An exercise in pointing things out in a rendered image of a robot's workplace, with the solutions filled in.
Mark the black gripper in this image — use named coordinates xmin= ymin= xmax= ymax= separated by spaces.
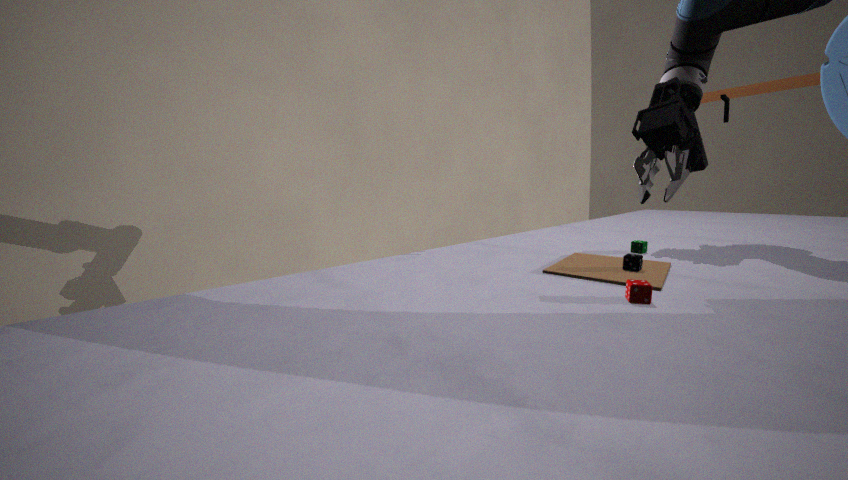
xmin=632 ymin=77 xmax=702 ymax=204

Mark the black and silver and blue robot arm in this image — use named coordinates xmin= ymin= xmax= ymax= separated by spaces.
xmin=660 ymin=0 xmax=848 ymax=139

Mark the red die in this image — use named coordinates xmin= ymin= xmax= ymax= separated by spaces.
xmin=625 ymin=280 xmax=652 ymax=305

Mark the black die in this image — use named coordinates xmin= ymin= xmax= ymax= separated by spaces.
xmin=623 ymin=254 xmax=643 ymax=272

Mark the green die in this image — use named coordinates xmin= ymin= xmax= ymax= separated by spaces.
xmin=631 ymin=240 xmax=648 ymax=254

